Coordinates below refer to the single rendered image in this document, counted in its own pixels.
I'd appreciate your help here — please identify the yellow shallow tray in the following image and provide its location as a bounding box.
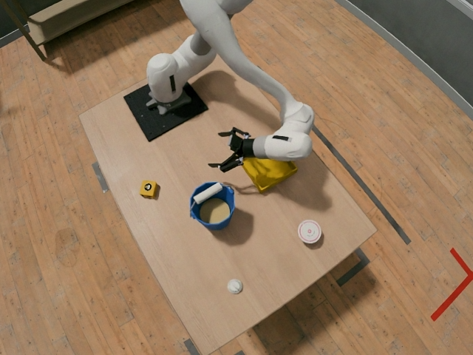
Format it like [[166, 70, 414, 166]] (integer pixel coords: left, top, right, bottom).
[[242, 158, 298, 194]]

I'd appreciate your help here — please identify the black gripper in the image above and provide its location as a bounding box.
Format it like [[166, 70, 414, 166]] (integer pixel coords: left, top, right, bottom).
[[208, 126, 256, 173]]

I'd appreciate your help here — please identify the blue pail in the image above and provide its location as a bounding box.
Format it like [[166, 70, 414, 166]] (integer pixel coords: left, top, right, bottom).
[[190, 182, 235, 231]]

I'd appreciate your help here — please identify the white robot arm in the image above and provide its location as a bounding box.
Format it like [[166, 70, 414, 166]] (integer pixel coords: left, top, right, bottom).
[[146, 0, 315, 161]]

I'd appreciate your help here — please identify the white yogurt cup with red stripes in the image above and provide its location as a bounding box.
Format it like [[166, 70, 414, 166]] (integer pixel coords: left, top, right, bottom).
[[298, 220, 321, 243]]

